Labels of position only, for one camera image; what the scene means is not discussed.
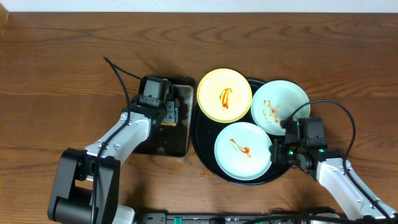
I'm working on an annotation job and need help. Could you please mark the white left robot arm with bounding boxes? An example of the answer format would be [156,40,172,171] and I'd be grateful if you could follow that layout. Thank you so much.
[47,98,180,223]

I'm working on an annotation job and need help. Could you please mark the yellow plate with ketchup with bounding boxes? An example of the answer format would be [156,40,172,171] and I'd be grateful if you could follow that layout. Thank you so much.
[197,68,252,123]

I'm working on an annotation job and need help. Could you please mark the light blue plate front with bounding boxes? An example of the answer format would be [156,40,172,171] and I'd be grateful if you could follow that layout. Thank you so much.
[214,122,272,180]

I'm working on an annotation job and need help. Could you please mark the light blue plate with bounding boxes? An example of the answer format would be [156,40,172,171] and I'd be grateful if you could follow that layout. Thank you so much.
[251,80,310,136]
[214,122,272,180]

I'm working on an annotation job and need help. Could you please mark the black rectangular soapy tray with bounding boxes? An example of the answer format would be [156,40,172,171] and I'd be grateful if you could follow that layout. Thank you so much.
[131,76,195,157]

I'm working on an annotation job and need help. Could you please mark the orange green scrub sponge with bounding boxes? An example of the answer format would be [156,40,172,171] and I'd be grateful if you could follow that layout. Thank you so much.
[161,123,177,126]

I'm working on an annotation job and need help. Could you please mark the black round tray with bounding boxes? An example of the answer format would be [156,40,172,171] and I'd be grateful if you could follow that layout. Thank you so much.
[190,77,296,186]

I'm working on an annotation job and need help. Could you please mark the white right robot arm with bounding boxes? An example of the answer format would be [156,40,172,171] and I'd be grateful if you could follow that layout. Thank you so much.
[269,139,397,223]

